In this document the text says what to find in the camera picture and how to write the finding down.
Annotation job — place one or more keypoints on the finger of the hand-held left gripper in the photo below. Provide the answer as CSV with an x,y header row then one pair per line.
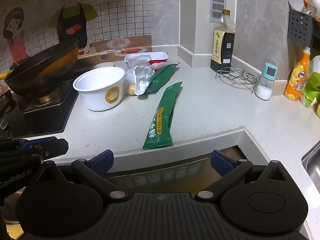
x,y
35,142
56,148

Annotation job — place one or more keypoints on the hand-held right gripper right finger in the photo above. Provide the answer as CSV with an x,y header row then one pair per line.
x,y
221,162

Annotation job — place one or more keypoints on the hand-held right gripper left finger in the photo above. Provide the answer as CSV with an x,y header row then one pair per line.
x,y
102,162

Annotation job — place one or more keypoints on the long green packet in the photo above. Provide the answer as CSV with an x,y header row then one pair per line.
x,y
162,115

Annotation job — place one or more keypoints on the white tissue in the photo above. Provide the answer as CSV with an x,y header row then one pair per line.
x,y
136,63

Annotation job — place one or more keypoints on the black gas stove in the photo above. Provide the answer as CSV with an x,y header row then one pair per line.
x,y
50,120

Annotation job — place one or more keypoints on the white bowl with orange label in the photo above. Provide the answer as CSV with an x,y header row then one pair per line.
x,y
95,97

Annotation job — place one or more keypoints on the black orange wok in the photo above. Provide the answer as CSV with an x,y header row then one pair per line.
x,y
37,70

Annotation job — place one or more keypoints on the small tan lump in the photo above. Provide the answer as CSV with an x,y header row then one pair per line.
x,y
131,90

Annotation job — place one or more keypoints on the salt shaker with teal lid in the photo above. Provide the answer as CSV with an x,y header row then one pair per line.
x,y
265,90

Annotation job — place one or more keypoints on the crumpled clear plastic bag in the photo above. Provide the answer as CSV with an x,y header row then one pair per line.
x,y
142,80

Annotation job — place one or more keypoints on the steel sink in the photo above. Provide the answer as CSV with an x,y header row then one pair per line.
x,y
313,162

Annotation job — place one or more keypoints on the white round lid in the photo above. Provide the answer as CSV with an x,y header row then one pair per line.
x,y
102,64

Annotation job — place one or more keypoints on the wide green packet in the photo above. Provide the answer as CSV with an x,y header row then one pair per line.
x,y
160,78

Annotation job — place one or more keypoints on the orange detergent bottle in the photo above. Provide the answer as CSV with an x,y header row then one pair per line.
x,y
296,80

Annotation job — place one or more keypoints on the dark sauce bottle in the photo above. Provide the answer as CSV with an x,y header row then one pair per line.
x,y
222,47

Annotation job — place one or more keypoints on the green vegetable in plastic bag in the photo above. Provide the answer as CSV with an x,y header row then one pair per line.
x,y
312,87

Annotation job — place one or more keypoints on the red white food tray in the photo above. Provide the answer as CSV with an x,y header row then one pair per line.
x,y
160,56

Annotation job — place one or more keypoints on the white orange utensil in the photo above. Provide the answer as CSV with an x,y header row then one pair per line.
x,y
312,7

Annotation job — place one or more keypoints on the white wall vent grille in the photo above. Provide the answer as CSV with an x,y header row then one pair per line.
x,y
222,18

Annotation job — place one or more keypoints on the grey wall utensil holder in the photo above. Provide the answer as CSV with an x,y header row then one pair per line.
x,y
300,27

